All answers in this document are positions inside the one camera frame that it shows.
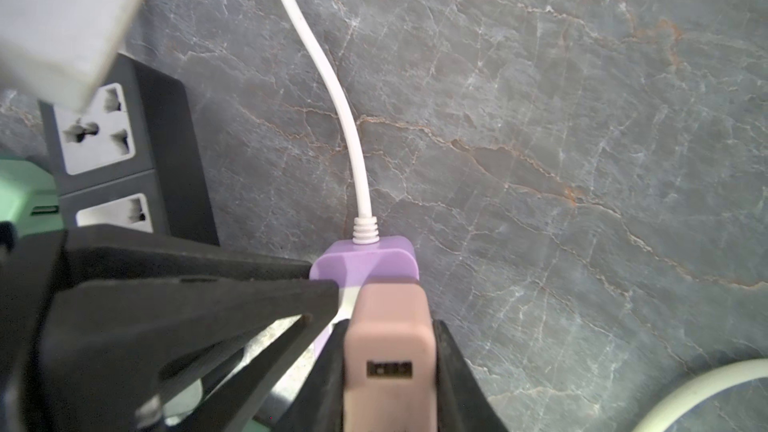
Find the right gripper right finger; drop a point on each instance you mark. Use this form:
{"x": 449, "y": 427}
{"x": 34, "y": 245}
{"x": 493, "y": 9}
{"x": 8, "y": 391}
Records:
{"x": 461, "y": 404}

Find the white cable teal strip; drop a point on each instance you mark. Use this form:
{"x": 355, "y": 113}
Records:
{"x": 685, "y": 398}

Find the pink plug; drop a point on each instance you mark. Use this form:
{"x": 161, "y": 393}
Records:
{"x": 390, "y": 360}
{"x": 60, "y": 51}

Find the green plug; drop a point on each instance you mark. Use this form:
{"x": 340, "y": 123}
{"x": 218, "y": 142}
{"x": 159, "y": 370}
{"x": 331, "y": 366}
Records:
{"x": 29, "y": 200}

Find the black power strip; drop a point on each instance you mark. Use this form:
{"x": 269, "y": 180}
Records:
{"x": 131, "y": 157}

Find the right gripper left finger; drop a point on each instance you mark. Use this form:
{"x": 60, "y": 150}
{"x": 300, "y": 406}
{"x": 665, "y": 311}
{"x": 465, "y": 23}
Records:
{"x": 319, "y": 403}

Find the purple power strip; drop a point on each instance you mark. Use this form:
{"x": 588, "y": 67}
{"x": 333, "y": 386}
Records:
{"x": 351, "y": 266}

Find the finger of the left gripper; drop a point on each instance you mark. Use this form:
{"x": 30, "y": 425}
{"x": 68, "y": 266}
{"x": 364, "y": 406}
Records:
{"x": 101, "y": 325}

